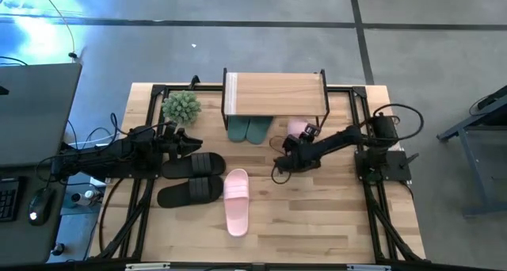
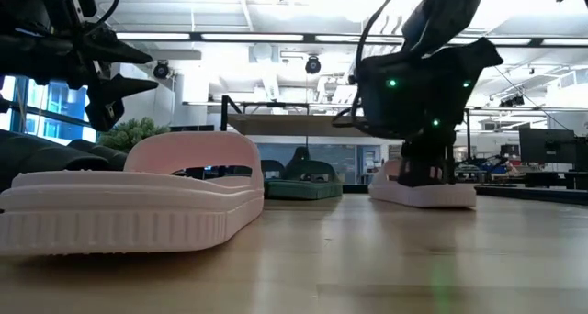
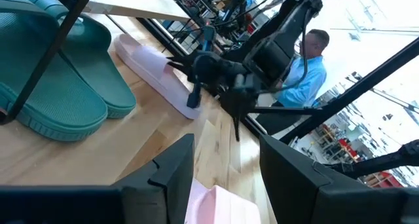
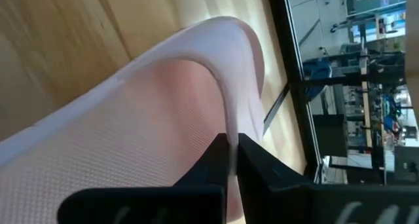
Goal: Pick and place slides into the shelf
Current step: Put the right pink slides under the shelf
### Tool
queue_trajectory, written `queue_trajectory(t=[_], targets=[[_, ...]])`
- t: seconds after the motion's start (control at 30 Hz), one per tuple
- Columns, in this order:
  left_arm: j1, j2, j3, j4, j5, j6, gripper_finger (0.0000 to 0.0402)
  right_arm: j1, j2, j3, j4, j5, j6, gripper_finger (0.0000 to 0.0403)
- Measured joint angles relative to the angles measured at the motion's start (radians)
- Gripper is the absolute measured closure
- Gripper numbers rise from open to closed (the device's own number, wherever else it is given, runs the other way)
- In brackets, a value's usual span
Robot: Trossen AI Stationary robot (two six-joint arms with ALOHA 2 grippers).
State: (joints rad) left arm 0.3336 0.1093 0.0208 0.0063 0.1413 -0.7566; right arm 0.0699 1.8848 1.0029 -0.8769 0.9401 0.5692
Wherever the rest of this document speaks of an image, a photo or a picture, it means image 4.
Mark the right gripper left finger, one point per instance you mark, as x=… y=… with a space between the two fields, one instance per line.
x=196 y=204

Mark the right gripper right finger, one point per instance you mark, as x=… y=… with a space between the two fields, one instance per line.
x=294 y=204

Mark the pink slide sandal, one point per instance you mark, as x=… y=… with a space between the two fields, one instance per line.
x=131 y=125

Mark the blue office chair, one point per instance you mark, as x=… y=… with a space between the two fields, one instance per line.
x=317 y=76

